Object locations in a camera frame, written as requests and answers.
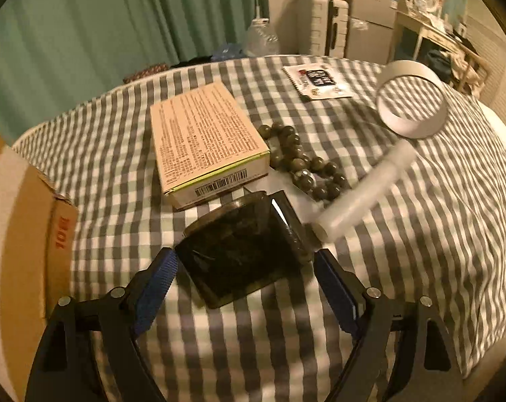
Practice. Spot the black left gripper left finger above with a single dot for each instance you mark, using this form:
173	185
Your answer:
65	365

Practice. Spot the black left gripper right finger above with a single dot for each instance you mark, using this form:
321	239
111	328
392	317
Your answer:
425	366

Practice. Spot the dark glass jar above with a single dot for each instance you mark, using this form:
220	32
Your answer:
244	246

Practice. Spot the white ring hoop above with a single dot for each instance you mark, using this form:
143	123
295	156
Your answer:
411	99

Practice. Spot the brown cardboard box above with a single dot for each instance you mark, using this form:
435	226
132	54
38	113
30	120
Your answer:
36	238

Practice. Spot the translucent white plastic tube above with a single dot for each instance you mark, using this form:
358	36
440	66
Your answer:
348	209

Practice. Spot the checkered green white bedsheet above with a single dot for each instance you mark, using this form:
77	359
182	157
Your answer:
439	232

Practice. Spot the beige rectangular paper box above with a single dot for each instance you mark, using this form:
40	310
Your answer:
205	146

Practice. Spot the white card black print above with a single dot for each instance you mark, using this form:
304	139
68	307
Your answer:
318	81

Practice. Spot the patterned brown bag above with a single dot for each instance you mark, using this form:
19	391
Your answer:
150	70

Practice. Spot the green curtain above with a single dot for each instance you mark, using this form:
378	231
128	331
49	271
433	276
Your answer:
56	54

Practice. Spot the white dressing table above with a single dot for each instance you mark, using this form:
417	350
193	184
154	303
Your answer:
425	31

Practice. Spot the small grey refrigerator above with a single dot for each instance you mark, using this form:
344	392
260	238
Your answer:
370	30

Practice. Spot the white suitcase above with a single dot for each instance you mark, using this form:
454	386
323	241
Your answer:
322	27

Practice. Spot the large clear water bottle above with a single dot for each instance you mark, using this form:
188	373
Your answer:
261	39

